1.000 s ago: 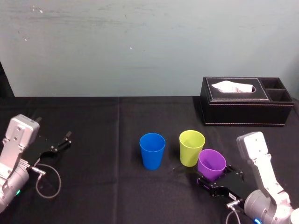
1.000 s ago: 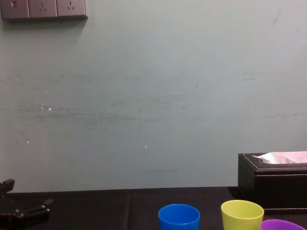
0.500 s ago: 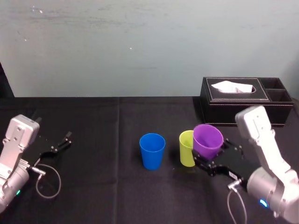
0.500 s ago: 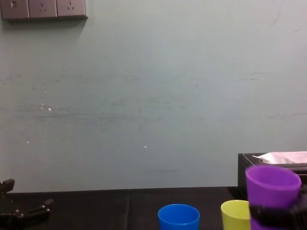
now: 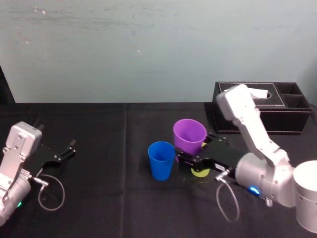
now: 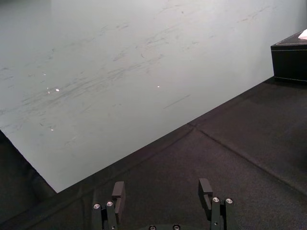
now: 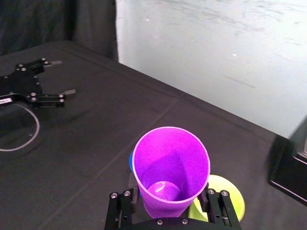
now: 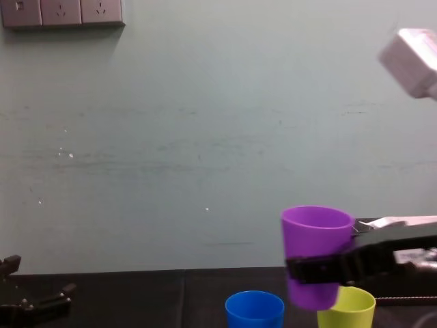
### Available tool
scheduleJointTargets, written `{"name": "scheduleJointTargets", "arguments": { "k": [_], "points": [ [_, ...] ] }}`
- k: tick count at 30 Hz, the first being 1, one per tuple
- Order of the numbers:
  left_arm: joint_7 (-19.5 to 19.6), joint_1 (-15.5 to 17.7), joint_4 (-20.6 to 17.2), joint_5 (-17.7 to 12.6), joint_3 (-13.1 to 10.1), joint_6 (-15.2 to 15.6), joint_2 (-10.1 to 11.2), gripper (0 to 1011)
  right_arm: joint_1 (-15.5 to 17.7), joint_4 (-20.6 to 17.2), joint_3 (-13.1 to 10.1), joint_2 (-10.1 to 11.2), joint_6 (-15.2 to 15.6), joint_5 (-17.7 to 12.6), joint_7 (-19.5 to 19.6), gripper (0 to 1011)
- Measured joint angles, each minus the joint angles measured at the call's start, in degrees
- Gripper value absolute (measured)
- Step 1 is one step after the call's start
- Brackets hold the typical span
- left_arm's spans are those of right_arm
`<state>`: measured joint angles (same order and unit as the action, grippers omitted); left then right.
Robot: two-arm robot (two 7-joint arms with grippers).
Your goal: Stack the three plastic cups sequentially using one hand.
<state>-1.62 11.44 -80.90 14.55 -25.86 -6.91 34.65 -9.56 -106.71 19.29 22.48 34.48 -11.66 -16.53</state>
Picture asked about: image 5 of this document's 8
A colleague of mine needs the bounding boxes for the grey left gripper cable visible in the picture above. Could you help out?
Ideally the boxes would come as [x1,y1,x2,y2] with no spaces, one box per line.
[31,174,66,212]

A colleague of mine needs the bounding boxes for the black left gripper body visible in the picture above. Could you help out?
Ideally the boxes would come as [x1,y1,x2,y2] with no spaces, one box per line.
[25,143,63,177]

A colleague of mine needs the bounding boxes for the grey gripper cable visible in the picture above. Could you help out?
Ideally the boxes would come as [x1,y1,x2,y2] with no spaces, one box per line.
[31,174,66,212]
[214,170,241,223]

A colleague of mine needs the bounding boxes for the black tablecloth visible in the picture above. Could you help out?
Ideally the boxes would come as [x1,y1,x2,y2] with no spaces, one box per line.
[0,100,317,238]

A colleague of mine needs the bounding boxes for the white tissue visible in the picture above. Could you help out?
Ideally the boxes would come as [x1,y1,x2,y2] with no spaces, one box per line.
[248,84,268,100]

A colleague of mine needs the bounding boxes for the grey right gripper cable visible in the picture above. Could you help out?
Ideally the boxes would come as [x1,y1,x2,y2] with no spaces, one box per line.
[214,170,241,223]

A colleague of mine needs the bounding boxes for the yellow-green plastic cup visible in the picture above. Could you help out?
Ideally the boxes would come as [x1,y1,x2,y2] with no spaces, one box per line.
[191,142,211,179]

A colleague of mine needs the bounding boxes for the purple plastic cup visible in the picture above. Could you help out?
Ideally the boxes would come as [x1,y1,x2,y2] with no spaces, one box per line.
[172,119,208,156]

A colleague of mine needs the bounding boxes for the black leather tissue box organizer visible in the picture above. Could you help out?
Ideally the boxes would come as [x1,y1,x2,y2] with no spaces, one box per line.
[211,81,313,136]

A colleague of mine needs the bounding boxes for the black drape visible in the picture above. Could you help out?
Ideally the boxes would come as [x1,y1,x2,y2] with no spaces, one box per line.
[0,65,16,105]

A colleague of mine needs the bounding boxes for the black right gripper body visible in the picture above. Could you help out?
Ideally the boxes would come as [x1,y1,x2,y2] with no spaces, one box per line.
[197,140,245,179]

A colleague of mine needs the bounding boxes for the blue plastic cup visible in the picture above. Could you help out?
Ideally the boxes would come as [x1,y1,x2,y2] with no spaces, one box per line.
[148,141,176,181]

